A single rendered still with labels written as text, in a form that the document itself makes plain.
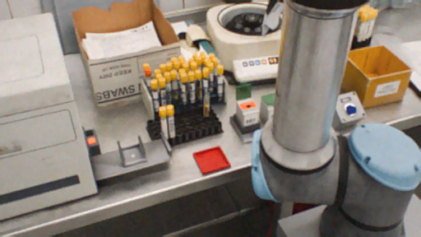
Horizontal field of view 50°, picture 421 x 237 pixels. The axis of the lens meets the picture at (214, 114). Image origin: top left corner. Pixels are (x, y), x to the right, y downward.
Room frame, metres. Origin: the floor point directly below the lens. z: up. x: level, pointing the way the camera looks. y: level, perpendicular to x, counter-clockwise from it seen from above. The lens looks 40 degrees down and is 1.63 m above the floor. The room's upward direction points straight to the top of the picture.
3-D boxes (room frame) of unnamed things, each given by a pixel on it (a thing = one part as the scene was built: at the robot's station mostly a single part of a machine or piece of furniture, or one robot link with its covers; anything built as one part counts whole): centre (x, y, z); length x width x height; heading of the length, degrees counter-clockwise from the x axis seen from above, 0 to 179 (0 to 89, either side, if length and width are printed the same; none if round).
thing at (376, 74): (1.01, -0.42, 0.93); 0.13 x 0.13 x 0.10; 18
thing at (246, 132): (0.85, -0.08, 0.89); 0.09 x 0.05 x 0.04; 20
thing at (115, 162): (0.71, 0.20, 0.92); 0.21 x 0.07 x 0.05; 112
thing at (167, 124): (0.85, 0.07, 0.93); 0.17 x 0.09 x 0.11; 112
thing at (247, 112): (0.85, -0.08, 0.92); 0.05 x 0.04 x 0.06; 20
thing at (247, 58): (1.18, -0.11, 0.94); 0.30 x 0.24 x 0.12; 13
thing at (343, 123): (0.89, -0.31, 0.92); 0.13 x 0.07 x 0.08; 22
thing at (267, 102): (0.88, -0.14, 0.91); 0.05 x 0.04 x 0.07; 22
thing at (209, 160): (0.74, 0.01, 0.88); 0.07 x 0.07 x 0.01; 22
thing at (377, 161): (0.51, -0.26, 1.08); 0.13 x 0.12 x 0.14; 83
